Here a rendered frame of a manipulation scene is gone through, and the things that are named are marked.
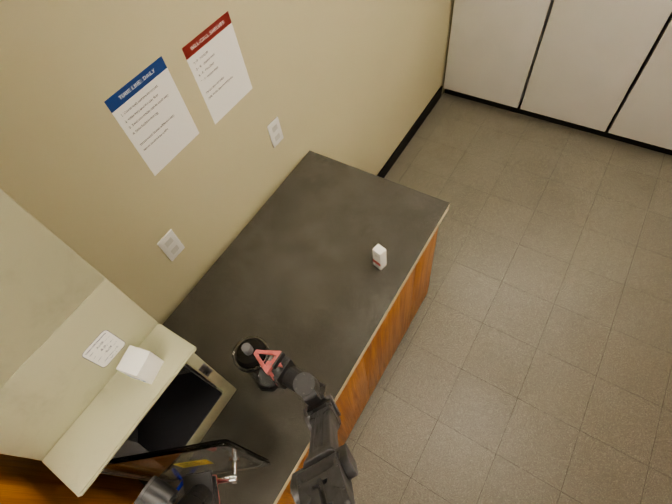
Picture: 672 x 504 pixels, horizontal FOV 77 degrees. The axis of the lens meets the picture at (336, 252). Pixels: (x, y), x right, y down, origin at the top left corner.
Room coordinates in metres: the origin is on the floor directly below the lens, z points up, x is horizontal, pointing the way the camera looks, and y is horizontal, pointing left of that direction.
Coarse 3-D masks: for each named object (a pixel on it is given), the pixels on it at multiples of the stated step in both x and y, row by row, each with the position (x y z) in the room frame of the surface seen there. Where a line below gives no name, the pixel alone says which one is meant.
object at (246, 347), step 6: (246, 342) 0.49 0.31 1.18; (252, 342) 0.49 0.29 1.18; (258, 342) 0.48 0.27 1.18; (240, 348) 0.48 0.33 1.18; (246, 348) 0.46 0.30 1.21; (252, 348) 0.47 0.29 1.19; (258, 348) 0.47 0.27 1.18; (264, 348) 0.47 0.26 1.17; (240, 354) 0.46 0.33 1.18; (246, 354) 0.45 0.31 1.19; (252, 354) 0.45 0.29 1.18; (264, 354) 0.45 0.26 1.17; (240, 360) 0.44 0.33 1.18; (246, 360) 0.44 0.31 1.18; (252, 360) 0.43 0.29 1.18; (246, 366) 0.42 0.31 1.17; (252, 366) 0.42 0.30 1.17
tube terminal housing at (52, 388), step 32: (96, 288) 0.42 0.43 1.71; (96, 320) 0.39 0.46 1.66; (128, 320) 0.41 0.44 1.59; (64, 352) 0.34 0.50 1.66; (32, 384) 0.29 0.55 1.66; (64, 384) 0.30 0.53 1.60; (96, 384) 0.32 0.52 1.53; (224, 384) 0.43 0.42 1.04; (0, 416) 0.24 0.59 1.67; (32, 416) 0.25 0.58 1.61; (64, 416) 0.26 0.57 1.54; (0, 448) 0.20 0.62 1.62; (32, 448) 0.21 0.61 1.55
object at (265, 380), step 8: (248, 336) 0.52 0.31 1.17; (256, 336) 0.51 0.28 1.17; (264, 344) 0.48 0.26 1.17; (264, 360) 0.43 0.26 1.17; (240, 368) 0.42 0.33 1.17; (248, 368) 0.42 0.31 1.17; (256, 368) 0.41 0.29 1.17; (280, 368) 0.46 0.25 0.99; (256, 376) 0.42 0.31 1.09; (264, 376) 0.42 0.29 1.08; (264, 384) 0.41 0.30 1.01; (272, 384) 0.42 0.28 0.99
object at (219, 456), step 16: (192, 448) 0.19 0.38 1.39; (208, 448) 0.18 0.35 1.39; (224, 448) 0.18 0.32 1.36; (240, 448) 0.19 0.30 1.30; (112, 464) 0.19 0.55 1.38; (128, 464) 0.19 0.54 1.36; (144, 464) 0.19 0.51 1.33; (160, 464) 0.19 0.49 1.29; (208, 464) 0.19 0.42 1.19; (224, 464) 0.19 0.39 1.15; (240, 464) 0.18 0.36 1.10; (256, 464) 0.18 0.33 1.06; (176, 480) 0.19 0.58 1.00
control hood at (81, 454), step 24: (168, 336) 0.40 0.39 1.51; (168, 360) 0.35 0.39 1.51; (120, 384) 0.31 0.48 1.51; (144, 384) 0.30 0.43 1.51; (168, 384) 0.30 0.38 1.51; (96, 408) 0.28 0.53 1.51; (120, 408) 0.27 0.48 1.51; (144, 408) 0.26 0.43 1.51; (72, 432) 0.24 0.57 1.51; (96, 432) 0.23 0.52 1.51; (120, 432) 0.22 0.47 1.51; (48, 456) 0.20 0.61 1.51; (72, 456) 0.19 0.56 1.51; (96, 456) 0.19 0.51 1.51; (72, 480) 0.15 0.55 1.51
